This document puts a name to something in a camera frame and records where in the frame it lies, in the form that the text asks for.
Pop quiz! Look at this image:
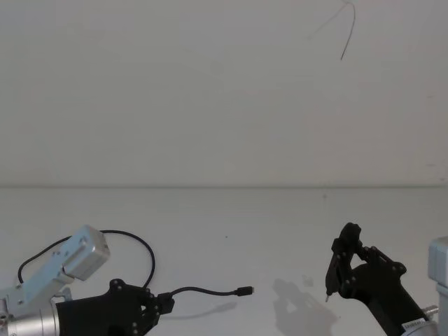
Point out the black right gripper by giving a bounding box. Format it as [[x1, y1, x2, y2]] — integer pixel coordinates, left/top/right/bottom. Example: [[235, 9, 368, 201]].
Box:
[[324, 222, 432, 336]]

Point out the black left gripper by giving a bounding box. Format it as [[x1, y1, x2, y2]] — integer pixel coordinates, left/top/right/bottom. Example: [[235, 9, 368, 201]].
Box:
[[55, 278, 175, 336]]

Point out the thin black cable with plug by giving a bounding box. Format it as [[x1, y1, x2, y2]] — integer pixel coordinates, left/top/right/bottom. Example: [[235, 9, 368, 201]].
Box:
[[17, 229, 255, 302]]

